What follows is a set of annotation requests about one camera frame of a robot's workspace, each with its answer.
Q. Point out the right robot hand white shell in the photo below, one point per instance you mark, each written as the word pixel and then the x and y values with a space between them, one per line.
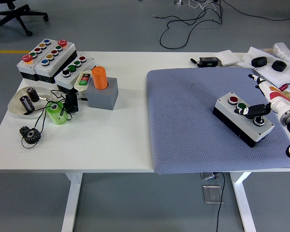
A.
pixel 273 96

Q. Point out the five-button box with emergency stop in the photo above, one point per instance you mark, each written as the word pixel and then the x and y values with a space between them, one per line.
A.
pixel 23 66
pixel 56 60

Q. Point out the white foam sheet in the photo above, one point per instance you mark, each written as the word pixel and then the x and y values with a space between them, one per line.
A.
pixel 268 72

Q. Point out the bubble wrap roll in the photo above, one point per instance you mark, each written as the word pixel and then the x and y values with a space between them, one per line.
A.
pixel 285 53

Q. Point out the black device with green label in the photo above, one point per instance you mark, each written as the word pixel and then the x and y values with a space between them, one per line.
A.
pixel 207 61

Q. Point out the small black tool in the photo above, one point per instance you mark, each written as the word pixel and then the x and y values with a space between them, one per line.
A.
pixel 194 62

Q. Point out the blue-grey textured mat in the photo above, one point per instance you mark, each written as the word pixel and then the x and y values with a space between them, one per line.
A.
pixel 183 96

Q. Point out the open metal floor socket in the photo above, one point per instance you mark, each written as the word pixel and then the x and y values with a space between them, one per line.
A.
pixel 209 176

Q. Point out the white table leg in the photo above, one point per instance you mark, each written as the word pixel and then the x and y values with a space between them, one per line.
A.
pixel 72 200
pixel 242 200

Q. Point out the metal floor socket plate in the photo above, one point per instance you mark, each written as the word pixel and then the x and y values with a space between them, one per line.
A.
pixel 212 194

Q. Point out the grey block with hole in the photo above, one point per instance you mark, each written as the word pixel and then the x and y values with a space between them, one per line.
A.
pixel 101 99

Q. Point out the orange cylinder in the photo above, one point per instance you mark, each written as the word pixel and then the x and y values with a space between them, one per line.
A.
pixel 99 78

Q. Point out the small black adapter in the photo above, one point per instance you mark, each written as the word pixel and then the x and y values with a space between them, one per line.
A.
pixel 71 102

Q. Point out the green translucent cylinder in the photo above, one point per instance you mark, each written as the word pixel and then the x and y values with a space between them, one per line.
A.
pixel 57 116

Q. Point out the black capacitor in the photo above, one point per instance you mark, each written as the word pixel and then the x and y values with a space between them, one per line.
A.
pixel 27 104
pixel 33 94

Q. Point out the black metal gear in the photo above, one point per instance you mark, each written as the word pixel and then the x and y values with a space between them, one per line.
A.
pixel 26 135

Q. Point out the white shallow dish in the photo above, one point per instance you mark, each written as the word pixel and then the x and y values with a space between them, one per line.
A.
pixel 15 106

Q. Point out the black office chair base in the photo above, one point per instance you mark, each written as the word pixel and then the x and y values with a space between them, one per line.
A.
pixel 12 14

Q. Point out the white switch plate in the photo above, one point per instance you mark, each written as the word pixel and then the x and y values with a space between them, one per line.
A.
pixel 228 57

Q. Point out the cream red-green switch box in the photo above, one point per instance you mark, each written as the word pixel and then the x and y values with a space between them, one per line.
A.
pixel 80 88

